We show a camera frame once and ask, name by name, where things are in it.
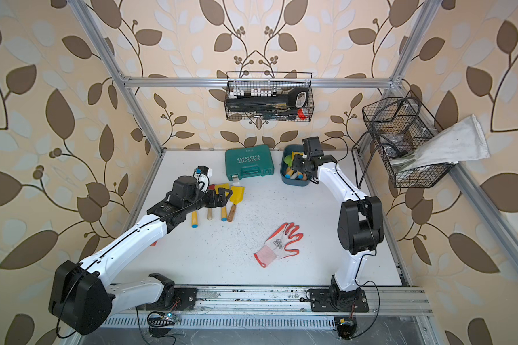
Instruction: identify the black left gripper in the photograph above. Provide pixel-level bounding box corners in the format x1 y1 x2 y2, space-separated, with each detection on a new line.
186 187 236 217

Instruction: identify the yellow shovel blue-tipped handle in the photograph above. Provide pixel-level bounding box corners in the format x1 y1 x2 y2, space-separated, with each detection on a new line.
191 211 199 228

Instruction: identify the yellow shovel wooden handle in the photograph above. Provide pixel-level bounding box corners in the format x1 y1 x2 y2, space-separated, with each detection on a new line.
227 185 245 222

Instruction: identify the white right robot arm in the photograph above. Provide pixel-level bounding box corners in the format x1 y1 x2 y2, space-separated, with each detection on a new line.
292 155 384 312

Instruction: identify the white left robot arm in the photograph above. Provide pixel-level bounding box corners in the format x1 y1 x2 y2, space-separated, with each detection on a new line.
48 167 233 335

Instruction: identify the blue plastic storage box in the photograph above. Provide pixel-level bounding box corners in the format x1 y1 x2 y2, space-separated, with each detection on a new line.
280 145 309 187

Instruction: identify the green plastic tool case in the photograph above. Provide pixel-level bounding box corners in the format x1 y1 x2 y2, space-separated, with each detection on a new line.
224 145 274 181

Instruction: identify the black handsaw in basket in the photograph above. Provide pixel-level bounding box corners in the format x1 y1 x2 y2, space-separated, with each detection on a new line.
224 87 315 114

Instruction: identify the red white work glove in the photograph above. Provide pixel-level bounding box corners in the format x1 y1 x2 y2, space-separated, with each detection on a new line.
254 222 304 268

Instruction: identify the grey cloth bag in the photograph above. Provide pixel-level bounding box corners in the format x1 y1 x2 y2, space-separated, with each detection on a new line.
389 114 491 173

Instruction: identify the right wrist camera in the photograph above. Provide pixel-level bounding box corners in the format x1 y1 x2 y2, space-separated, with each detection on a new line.
302 137 324 159

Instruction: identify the black wire basket back wall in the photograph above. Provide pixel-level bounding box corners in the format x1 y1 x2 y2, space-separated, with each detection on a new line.
224 70 315 123

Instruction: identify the black wire basket wall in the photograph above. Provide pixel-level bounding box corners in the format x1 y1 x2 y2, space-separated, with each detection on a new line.
362 96 456 188
224 70 315 123

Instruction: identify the black wire basket right wall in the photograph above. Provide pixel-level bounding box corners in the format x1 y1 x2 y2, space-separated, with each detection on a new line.
362 96 456 188

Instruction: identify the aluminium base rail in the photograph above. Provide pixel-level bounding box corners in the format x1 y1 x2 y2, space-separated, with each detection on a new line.
103 285 433 330

